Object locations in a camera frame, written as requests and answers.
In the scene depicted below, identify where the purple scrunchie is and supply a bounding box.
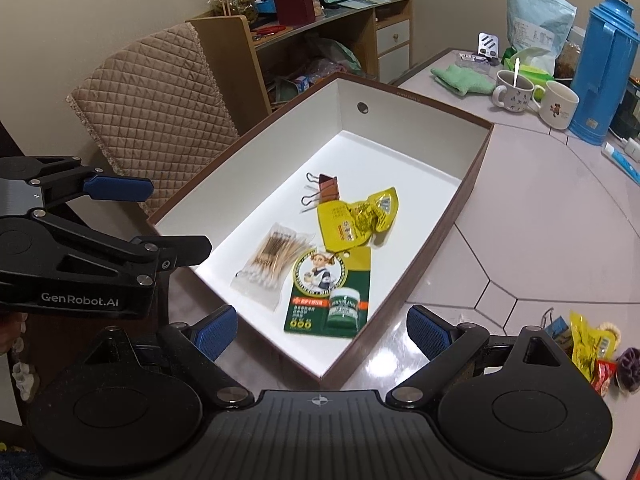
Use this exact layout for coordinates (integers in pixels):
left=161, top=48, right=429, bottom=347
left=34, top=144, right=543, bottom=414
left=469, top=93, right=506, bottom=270
left=614, top=347, right=640, bottom=391

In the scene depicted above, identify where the green plastic bag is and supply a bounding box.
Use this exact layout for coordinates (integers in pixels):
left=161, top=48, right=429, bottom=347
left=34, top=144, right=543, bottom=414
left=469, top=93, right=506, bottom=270
left=320, top=37, right=362, bottom=78

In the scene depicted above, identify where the beige quilted chair cover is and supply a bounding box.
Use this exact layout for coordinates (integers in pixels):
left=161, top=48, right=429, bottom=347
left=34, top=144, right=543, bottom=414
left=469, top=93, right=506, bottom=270
left=66, top=22, right=241, bottom=217

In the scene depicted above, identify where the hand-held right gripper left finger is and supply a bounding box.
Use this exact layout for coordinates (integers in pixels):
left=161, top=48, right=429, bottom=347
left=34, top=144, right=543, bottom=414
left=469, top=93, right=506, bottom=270
left=75, top=305, right=255, bottom=408

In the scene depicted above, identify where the blue binder clip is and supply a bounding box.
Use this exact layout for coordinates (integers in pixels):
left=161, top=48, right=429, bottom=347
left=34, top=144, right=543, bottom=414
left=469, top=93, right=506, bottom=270
left=541, top=308, right=574, bottom=351

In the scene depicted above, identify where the green folded towel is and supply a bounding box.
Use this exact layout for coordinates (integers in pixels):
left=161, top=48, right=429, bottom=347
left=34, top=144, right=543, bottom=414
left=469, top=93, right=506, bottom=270
left=430, top=64, right=496, bottom=96

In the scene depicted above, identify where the small printed card pack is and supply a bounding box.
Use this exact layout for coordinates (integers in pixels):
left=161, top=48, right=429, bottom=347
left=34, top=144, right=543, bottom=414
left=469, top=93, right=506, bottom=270
left=459, top=51, right=501, bottom=67

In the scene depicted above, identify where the pink binder clip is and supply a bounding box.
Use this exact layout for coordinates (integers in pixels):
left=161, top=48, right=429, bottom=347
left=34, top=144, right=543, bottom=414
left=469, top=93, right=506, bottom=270
left=301, top=172, right=341, bottom=213

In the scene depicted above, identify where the cotton swab pack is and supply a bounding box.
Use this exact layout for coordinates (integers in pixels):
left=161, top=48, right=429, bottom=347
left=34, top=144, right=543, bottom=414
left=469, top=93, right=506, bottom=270
left=230, top=222, right=316, bottom=311

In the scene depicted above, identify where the small red snack packet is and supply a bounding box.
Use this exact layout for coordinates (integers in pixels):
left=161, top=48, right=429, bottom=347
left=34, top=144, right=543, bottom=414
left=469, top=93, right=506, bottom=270
left=592, top=359, right=619, bottom=397

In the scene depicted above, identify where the silver phone stand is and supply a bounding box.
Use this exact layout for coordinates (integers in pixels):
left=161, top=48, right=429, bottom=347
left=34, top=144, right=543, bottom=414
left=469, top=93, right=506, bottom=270
left=477, top=31, right=501, bottom=58

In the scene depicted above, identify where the wooden sideboard cabinet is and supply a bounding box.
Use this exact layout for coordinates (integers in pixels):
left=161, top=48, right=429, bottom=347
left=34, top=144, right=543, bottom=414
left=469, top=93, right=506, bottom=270
left=192, top=0, right=416, bottom=111

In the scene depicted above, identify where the brown cardboard box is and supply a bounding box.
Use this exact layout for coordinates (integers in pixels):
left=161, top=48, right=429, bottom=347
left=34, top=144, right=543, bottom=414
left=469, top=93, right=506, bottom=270
left=146, top=72, right=496, bottom=391

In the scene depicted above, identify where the dark red box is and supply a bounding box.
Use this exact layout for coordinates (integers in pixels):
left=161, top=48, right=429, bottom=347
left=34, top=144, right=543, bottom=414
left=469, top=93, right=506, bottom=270
left=271, top=0, right=317, bottom=27

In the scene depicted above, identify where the person's left hand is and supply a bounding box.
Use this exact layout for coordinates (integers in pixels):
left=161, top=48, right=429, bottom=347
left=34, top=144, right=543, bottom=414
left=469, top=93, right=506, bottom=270
left=0, top=311, right=27, bottom=356

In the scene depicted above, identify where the white mug with dark figures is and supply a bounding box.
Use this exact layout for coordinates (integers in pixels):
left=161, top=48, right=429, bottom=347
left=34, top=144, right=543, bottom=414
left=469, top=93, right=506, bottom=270
left=492, top=69, right=546, bottom=112

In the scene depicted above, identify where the white mug with bear print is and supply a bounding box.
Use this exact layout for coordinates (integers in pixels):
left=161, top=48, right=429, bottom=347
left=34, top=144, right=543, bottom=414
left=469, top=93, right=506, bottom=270
left=532, top=80, right=581, bottom=132

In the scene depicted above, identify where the dark glass kettle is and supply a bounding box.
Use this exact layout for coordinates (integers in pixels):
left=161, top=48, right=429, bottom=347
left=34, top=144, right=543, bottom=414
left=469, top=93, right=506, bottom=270
left=612, top=77, right=640, bottom=141

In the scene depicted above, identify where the yellow snack packet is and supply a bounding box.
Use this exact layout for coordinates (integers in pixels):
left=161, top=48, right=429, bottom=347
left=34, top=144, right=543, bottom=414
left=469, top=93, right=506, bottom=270
left=570, top=311, right=621, bottom=382
left=316, top=186, right=401, bottom=253

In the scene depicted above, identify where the pink plastic bag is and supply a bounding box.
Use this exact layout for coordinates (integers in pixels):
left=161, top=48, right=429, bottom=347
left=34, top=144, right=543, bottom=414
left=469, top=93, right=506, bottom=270
left=300, top=57, right=346, bottom=86

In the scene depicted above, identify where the orange-lidded glass jar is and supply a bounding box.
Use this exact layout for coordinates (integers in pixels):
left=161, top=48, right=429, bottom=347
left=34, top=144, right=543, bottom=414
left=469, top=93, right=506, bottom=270
left=212, top=0, right=259, bottom=23

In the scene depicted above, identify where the beige braided hair tie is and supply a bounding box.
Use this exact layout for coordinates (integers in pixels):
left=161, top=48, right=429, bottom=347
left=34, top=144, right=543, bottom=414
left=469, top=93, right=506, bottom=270
left=597, top=322, right=621, bottom=349

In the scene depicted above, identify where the blue thermos flask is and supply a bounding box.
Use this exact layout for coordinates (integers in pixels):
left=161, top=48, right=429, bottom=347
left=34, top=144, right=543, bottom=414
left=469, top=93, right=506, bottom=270
left=569, top=0, right=640, bottom=146

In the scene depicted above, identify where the blue and white tube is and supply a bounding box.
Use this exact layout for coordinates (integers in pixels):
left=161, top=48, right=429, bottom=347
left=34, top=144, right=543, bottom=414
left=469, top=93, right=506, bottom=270
left=601, top=141, right=640, bottom=184

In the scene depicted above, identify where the green balm jar blister card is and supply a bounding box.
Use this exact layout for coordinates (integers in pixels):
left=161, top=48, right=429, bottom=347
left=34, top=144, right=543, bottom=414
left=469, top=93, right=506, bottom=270
left=283, top=245, right=373, bottom=338

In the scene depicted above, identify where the pale blue pouch bag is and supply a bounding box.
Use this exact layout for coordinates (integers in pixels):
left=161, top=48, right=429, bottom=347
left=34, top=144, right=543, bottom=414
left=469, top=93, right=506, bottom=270
left=506, top=0, right=577, bottom=73

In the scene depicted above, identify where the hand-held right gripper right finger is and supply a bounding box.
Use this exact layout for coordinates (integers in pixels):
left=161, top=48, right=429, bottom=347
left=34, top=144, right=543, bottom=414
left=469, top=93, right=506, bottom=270
left=386, top=305, right=576, bottom=408

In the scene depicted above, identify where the green tissue pack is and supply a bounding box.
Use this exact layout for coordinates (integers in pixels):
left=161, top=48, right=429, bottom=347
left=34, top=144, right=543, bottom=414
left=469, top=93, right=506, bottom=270
left=502, top=46, right=556, bottom=83

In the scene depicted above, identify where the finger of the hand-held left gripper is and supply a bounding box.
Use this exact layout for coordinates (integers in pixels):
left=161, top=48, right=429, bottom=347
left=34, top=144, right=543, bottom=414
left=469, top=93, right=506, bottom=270
left=30, top=209, right=213, bottom=288
left=0, top=156, right=154, bottom=208

